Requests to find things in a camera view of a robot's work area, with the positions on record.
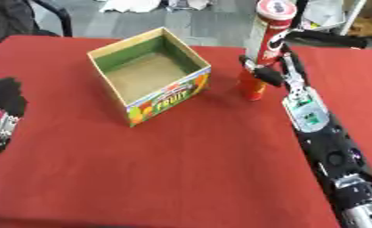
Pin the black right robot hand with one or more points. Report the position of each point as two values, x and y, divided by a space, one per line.
269 75

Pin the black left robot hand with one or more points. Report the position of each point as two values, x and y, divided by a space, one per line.
8 95

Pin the tall red canister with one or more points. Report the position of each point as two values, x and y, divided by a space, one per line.
269 38

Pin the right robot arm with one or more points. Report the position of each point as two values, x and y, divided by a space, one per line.
324 142

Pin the cardboard box with green inside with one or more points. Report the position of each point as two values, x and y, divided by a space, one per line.
158 74

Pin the black tripod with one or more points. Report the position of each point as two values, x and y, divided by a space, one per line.
329 39

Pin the black chair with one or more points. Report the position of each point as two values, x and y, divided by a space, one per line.
18 17

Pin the white crumpled cloth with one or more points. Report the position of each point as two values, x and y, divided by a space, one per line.
129 5

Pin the white frame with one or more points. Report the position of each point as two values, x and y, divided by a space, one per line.
326 13

